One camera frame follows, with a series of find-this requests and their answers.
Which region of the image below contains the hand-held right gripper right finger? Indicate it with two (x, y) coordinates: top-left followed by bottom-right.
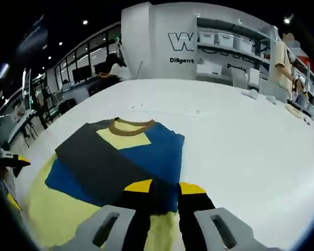
(177, 181), (278, 251)

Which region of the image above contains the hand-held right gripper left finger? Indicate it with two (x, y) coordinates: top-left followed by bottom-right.
(54, 178), (154, 251)

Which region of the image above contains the yellow-green garment with coloured sleeves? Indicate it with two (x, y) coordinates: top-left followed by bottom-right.
(26, 117), (186, 251)

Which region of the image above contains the black desk monitor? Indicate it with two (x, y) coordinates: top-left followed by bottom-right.
(93, 62), (114, 77)
(72, 66), (92, 84)

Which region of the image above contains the dark hanging banner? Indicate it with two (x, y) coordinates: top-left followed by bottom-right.
(15, 15), (50, 57)

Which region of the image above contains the white cloth pile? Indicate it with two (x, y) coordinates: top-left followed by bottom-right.
(240, 88), (278, 105)

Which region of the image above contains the white open storage box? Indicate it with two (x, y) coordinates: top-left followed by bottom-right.
(197, 63), (223, 76)

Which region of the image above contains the beige cloth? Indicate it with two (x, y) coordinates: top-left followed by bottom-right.
(284, 104), (304, 119)

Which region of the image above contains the white lidded storage bin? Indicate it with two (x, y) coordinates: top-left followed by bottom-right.
(234, 36), (254, 52)
(198, 31), (216, 45)
(217, 32), (236, 48)

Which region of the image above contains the grey metal storage shelf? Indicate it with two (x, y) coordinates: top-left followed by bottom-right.
(195, 16), (278, 91)

